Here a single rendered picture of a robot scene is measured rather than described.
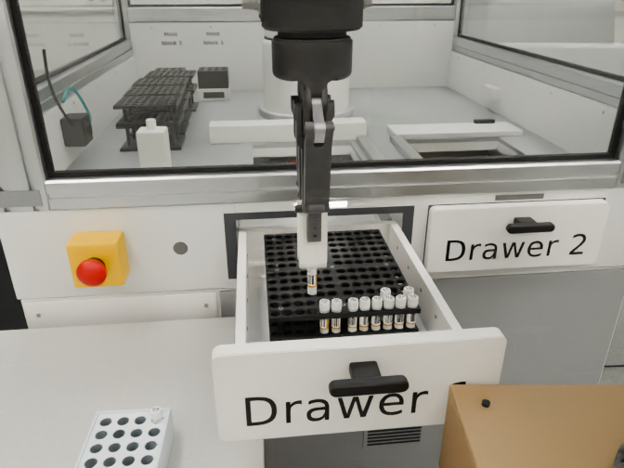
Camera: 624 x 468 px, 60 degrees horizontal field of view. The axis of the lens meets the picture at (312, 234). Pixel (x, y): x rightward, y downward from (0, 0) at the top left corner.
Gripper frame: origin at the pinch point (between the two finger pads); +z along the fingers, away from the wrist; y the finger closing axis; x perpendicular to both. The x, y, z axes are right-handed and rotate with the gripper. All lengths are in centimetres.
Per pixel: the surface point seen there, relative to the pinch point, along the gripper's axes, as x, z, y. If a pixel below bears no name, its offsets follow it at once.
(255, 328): -6.7, 16.2, -6.4
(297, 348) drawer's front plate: -2.5, 7.0, 10.5
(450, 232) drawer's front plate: 24.1, 10.9, -21.2
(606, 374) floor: 113, 100, -85
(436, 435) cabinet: 27, 56, -23
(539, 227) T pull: 36.5, 8.9, -17.6
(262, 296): -5.6, 16.2, -14.0
